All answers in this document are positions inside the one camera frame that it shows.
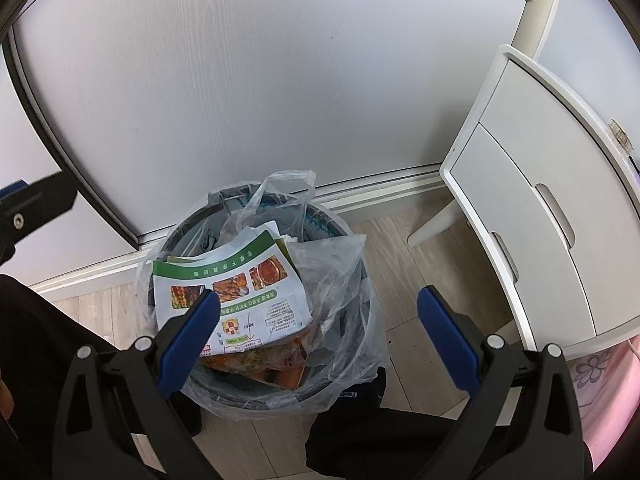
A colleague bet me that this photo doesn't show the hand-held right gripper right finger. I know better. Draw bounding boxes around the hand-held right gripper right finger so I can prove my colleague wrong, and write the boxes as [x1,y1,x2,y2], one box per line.
[416,285,596,480]

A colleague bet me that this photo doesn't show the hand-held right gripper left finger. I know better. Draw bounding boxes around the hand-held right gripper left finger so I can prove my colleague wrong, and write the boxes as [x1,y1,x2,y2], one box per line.
[52,287,223,480]

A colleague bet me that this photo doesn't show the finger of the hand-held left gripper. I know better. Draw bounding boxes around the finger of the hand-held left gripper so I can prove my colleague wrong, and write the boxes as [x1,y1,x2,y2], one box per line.
[0,172,77,261]

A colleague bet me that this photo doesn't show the green white food flyer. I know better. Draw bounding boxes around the green white food flyer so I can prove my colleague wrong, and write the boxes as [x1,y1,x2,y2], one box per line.
[152,220,313,356]

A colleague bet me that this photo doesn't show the clear plastic bin liner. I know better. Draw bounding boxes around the clear plastic bin liner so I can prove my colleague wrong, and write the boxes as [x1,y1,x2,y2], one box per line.
[136,170,393,418]

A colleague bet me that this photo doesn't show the grey round bin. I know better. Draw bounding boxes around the grey round bin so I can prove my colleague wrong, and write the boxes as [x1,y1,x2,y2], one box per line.
[150,187,386,401]

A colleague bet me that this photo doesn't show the white baseboard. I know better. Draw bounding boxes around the white baseboard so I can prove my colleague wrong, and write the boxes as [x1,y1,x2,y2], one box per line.
[32,165,453,303]

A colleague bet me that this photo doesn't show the person's black pants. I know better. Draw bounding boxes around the person's black pants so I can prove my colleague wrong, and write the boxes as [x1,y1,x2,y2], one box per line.
[0,272,593,480]

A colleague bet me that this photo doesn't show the white nightstand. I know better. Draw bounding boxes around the white nightstand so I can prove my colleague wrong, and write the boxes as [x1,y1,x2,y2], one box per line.
[407,44,640,361]

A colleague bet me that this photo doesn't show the pink bedding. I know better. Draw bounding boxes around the pink bedding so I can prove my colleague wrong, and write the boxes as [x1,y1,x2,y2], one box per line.
[565,335,640,461]

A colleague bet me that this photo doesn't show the grey wardrobe door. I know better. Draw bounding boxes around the grey wardrobe door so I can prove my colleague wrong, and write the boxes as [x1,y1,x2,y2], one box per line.
[10,0,531,251]

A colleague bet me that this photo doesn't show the clear hair claw clip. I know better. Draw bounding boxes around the clear hair claw clip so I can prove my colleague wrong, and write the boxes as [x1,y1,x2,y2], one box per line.
[607,119,635,150]

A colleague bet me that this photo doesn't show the cream door frame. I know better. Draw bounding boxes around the cream door frame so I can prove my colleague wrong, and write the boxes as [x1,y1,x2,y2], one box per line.
[515,0,568,61]

